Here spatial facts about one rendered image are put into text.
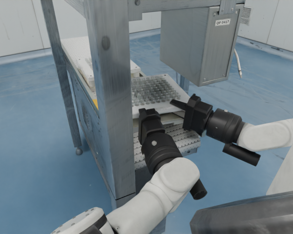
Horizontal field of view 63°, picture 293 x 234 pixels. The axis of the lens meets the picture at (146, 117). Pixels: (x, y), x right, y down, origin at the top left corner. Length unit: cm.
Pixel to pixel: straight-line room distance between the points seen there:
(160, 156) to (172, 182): 10
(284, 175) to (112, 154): 38
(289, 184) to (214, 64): 45
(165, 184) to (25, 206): 143
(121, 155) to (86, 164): 137
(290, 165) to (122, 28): 32
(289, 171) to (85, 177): 165
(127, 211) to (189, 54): 43
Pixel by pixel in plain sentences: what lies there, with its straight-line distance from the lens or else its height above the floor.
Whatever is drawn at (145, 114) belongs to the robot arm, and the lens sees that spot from 62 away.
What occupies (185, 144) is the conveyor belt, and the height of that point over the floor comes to 83.
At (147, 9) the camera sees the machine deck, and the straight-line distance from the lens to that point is 51.
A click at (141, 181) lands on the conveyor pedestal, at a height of 57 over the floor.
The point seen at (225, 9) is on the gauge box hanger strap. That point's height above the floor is 123.
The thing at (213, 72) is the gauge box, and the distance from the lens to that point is 67.
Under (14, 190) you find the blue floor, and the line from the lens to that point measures 193.
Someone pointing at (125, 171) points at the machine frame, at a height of 89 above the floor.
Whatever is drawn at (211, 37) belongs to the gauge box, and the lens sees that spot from 62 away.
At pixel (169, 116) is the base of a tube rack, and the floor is 90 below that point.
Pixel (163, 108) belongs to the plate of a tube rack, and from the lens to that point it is 72.
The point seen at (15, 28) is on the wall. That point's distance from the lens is 406.
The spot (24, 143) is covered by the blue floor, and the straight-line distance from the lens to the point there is 229.
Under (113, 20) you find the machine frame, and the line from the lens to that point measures 42.
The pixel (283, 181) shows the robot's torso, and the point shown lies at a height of 116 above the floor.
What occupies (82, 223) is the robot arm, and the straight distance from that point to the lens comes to 32.
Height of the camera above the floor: 134
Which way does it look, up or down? 35 degrees down
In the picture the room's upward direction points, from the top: straight up
